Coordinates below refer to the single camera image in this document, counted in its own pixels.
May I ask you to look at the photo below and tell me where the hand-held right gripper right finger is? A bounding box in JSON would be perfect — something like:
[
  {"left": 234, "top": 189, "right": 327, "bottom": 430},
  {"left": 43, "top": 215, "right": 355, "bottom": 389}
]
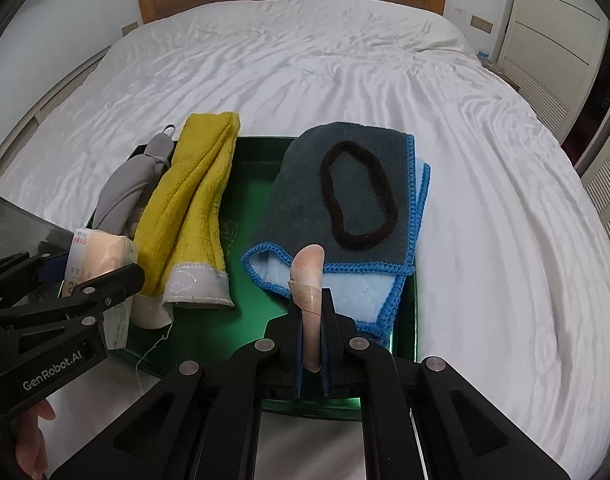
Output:
[{"left": 320, "top": 287, "right": 572, "bottom": 480}]

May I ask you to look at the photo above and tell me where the tissue packet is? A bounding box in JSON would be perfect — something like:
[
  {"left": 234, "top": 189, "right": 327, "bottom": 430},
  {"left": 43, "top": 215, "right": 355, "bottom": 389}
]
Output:
[{"left": 60, "top": 228, "right": 138, "bottom": 352}]

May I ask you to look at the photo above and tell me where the wooden nightstand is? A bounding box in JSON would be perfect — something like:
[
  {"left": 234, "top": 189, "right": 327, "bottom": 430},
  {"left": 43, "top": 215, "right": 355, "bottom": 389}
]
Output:
[{"left": 478, "top": 50, "right": 507, "bottom": 75}]

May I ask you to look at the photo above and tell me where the grey umbrella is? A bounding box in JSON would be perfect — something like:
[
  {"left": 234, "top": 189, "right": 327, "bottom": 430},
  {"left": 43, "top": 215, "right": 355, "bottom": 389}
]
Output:
[{"left": 92, "top": 124, "right": 177, "bottom": 236}]

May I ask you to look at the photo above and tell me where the green tray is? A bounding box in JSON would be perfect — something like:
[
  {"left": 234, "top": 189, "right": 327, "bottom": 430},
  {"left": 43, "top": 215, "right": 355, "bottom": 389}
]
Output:
[{"left": 59, "top": 135, "right": 420, "bottom": 423}]

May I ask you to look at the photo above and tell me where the dark grey panel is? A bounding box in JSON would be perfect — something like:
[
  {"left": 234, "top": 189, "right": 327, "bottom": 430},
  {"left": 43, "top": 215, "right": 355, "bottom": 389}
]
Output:
[{"left": 0, "top": 187, "right": 76, "bottom": 263}]

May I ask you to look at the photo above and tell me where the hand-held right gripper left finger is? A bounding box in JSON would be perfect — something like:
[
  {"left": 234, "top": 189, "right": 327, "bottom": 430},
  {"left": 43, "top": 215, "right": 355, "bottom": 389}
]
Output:
[{"left": 50, "top": 310, "right": 306, "bottom": 480}]

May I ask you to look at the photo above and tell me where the grey towel with blue trim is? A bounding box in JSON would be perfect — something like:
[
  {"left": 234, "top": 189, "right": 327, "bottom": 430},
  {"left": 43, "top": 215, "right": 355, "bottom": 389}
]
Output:
[{"left": 241, "top": 121, "right": 431, "bottom": 337}]

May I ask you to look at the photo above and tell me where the person's left hand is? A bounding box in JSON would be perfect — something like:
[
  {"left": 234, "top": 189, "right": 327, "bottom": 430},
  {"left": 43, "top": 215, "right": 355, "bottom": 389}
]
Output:
[{"left": 14, "top": 396, "right": 56, "bottom": 479}]

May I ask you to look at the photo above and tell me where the beige adhesive bandage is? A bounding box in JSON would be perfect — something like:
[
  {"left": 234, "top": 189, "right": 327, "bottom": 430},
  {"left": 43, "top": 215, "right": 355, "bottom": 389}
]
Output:
[{"left": 288, "top": 245, "right": 326, "bottom": 373}]

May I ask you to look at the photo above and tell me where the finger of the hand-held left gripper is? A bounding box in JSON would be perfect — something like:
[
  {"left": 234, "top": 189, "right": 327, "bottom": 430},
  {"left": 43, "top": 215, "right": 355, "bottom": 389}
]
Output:
[
  {"left": 0, "top": 251, "right": 70, "bottom": 306},
  {"left": 0, "top": 261, "right": 146, "bottom": 332}
]

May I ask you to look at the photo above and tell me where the bed with white sheet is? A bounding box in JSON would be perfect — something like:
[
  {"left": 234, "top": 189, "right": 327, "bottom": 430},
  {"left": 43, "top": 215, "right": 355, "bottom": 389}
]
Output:
[{"left": 0, "top": 0, "right": 610, "bottom": 480}]

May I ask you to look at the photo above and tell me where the white wardrobe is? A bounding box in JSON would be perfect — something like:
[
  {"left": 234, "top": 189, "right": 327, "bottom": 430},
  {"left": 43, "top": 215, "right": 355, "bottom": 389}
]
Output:
[{"left": 490, "top": 0, "right": 610, "bottom": 261}]

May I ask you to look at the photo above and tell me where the yellow towel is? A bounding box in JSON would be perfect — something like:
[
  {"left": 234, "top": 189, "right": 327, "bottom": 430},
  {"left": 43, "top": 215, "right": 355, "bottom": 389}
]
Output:
[{"left": 134, "top": 111, "right": 241, "bottom": 329}]

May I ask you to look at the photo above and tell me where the black hair tie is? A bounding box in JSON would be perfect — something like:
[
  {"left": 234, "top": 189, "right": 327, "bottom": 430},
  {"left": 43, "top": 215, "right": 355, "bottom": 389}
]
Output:
[{"left": 319, "top": 141, "right": 398, "bottom": 251}]

